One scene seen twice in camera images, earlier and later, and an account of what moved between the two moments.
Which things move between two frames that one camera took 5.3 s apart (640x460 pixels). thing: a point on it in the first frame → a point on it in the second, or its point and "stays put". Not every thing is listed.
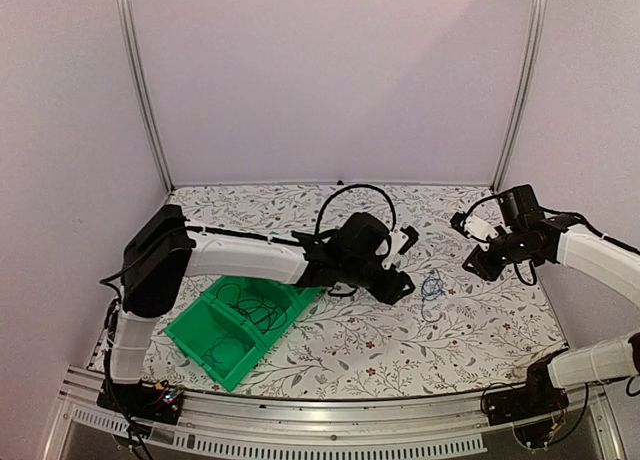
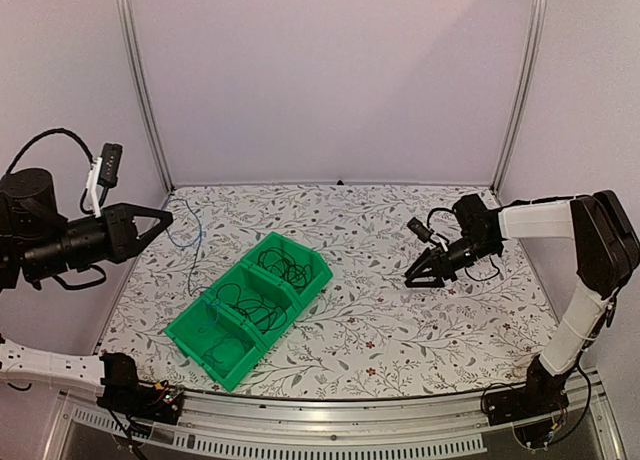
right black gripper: (485, 270) → (435, 256)
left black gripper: (391, 292) → (124, 233)
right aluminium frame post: (530, 76) stays put
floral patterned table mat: (454, 335) stays put
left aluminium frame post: (127, 39) stays put
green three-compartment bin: (225, 330) stays put
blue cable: (442, 292) → (196, 241)
